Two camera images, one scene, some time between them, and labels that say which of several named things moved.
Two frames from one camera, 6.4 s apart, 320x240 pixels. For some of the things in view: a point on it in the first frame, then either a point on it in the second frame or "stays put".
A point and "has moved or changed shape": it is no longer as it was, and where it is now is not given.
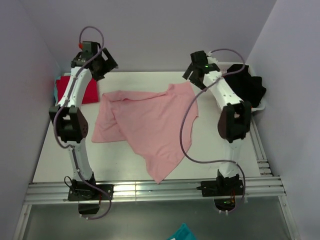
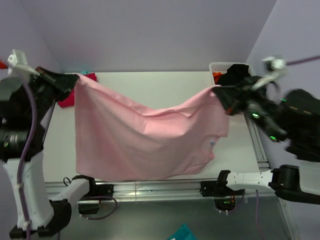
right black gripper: [188, 71] to [231, 96]
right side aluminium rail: [265, 168] stays put
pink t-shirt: [157, 125] has moved or changed shape
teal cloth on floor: [183, 233] stays put
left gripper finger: [111, 62] to [61, 84]
